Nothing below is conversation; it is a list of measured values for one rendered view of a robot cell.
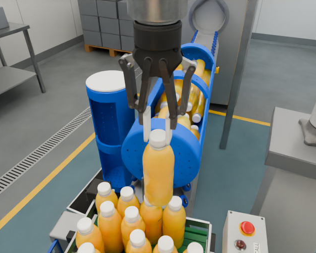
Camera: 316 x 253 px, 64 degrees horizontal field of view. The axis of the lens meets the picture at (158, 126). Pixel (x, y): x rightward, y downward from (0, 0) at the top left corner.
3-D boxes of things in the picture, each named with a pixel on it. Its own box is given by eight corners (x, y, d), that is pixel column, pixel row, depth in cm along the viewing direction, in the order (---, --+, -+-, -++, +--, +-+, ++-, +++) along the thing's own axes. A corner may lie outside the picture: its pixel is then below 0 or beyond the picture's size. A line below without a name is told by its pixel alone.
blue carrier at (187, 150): (215, 86, 161) (215, 40, 145) (200, 193, 93) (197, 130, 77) (171, 86, 169) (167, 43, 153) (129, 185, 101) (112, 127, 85)
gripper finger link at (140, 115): (144, 104, 47) (128, 101, 48) (144, 125, 50) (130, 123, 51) (146, 100, 48) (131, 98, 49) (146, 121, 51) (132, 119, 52)
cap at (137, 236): (133, 250, 64) (132, 246, 63) (128, 237, 67) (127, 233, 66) (147, 244, 65) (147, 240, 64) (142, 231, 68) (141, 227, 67)
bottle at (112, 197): (109, 238, 86) (101, 204, 75) (97, 225, 90) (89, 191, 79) (125, 225, 90) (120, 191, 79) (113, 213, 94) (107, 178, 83)
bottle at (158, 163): (148, 209, 62) (145, 157, 50) (142, 185, 67) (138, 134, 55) (175, 203, 63) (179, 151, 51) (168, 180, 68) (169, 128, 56)
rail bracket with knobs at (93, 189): (118, 199, 99) (116, 181, 93) (111, 215, 94) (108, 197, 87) (95, 195, 101) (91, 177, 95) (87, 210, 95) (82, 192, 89)
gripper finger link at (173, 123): (171, 103, 47) (187, 105, 47) (171, 125, 50) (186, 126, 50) (169, 107, 46) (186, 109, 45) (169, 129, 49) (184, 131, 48)
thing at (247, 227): (253, 224, 68) (254, 222, 68) (254, 236, 66) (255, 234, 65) (240, 221, 69) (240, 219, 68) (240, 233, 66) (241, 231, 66)
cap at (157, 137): (151, 151, 52) (151, 144, 50) (147, 138, 54) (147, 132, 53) (169, 147, 52) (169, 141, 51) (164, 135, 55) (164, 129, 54)
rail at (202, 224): (208, 227, 84) (209, 221, 82) (208, 229, 84) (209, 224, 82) (97, 203, 92) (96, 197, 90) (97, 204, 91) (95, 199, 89)
